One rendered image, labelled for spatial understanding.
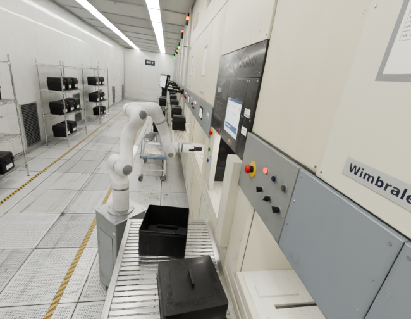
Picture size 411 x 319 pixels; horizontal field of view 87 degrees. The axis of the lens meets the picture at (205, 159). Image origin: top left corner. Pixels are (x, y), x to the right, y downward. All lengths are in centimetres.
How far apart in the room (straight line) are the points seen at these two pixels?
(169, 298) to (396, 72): 106
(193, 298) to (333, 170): 82
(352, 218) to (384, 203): 7
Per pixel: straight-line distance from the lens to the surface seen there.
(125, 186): 169
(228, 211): 122
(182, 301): 113
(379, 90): 55
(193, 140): 333
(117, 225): 170
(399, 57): 54
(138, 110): 152
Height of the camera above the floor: 176
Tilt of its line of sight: 20 degrees down
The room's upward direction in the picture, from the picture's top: 7 degrees clockwise
